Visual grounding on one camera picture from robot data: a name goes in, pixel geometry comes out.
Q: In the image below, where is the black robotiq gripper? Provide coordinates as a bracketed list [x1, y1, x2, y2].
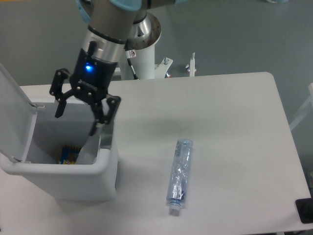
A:
[49, 49, 121, 136]

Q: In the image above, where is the white plastic wrapper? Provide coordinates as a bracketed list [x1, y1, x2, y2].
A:
[75, 128, 101, 165]

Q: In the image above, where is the crushed clear plastic bottle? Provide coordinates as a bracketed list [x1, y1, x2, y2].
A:
[166, 139, 193, 216]

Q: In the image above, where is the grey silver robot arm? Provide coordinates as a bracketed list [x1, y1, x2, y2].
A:
[49, 0, 180, 136]

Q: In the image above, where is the white trash can lid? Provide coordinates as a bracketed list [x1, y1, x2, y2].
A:
[0, 65, 45, 163]

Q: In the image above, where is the white plastic trash can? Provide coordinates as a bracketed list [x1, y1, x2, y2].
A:
[0, 100, 118, 201]

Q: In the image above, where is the blue yellow snack packet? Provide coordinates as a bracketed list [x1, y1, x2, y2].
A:
[58, 145, 81, 165]

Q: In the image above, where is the black device at table edge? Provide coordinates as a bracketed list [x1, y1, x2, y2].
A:
[295, 198, 313, 224]

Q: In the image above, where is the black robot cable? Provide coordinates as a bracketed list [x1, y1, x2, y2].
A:
[124, 44, 139, 80]

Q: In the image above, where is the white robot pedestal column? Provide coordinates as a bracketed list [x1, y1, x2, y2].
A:
[119, 46, 155, 80]

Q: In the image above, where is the white right base bracket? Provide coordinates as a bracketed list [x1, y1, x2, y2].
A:
[155, 57, 173, 79]

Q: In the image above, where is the white upright bracket post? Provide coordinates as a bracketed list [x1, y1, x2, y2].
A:
[185, 52, 197, 77]

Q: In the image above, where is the white frame at right edge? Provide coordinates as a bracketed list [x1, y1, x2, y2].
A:
[289, 83, 313, 131]

